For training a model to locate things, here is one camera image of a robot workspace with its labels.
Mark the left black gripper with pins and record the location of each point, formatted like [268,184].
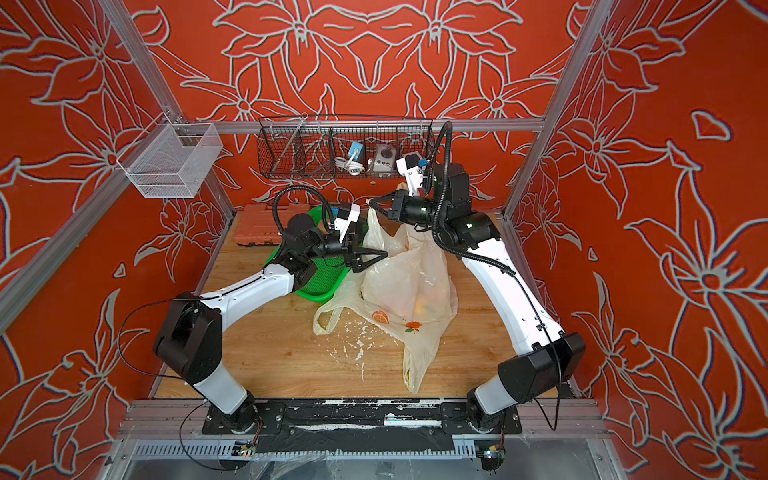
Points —
[356,258]

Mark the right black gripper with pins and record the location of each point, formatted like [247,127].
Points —
[402,206]

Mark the white orange-print plastic bag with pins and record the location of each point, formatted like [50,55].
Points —
[409,295]

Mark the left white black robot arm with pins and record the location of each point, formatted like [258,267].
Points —
[190,340]

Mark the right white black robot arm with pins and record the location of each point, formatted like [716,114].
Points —
[437,199]

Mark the green plastic basket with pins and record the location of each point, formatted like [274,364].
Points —
[330,272]

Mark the grey white timer device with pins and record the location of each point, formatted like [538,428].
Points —
[383,161]

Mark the blue white small box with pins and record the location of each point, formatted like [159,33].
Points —
[355,152]

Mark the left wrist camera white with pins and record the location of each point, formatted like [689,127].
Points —
[346,216]

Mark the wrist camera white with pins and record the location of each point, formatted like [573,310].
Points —
[412,168]
[346,216]

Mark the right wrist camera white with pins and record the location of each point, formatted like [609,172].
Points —
[412,168]

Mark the black wire wall basket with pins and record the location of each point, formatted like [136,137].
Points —
[340,147]

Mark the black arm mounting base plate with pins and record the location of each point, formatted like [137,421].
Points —
[367,426]

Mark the clear plastic wall bin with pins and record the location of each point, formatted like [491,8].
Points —
[172,161]

